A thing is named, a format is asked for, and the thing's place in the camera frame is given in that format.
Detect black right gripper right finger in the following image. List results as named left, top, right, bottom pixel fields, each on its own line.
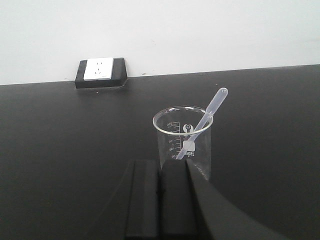
left=160, top=160, right=287, bottom=240

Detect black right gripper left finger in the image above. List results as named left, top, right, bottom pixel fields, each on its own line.
left=125, top=160, right=159, bottom=238

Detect clear glass beaker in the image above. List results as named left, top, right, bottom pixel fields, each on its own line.
left=152, top=106, right=213, bottom=181

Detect clear plastic pipette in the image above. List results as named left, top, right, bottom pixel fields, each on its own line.
left=176, top=87, right=228, bottom=160

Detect white socket in black box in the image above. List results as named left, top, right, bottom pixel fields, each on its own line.
left=74, top=57, right=128, bottom=89

